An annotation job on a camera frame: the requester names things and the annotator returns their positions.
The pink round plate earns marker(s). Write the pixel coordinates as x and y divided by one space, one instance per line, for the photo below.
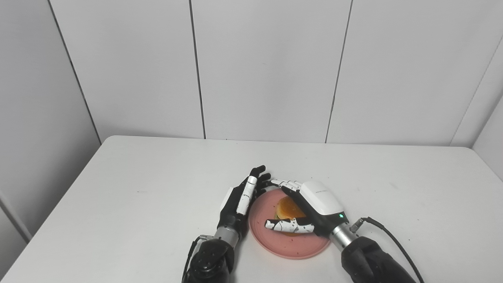
283 245

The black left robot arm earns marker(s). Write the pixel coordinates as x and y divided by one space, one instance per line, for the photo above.
210 259

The white vertical wall strip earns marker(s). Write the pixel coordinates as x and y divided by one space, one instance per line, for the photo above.
13 214

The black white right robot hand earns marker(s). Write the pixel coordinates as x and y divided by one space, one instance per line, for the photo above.
322 200

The toy hamburger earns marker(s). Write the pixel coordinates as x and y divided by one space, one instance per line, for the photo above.
287 208

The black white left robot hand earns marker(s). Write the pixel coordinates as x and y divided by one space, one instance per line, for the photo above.
232 208

